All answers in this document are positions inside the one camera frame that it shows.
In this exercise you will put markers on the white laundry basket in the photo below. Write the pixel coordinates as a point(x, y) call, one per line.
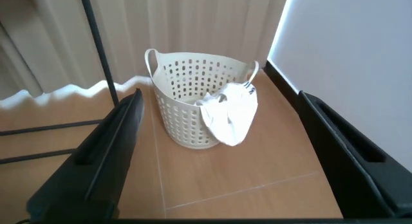
point(167, 98)

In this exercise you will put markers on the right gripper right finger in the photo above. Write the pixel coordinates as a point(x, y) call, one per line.
point(354, 179)

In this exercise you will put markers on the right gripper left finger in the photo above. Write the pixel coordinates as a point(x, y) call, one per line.
point(71, 188)

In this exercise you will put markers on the beige curtain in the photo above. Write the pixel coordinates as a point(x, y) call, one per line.
point(193, 21)

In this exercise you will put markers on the white garment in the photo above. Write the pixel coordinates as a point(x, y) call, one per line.
point(231, 117)

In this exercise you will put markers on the black clothes rack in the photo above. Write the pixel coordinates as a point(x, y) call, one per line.
point(98, 47)

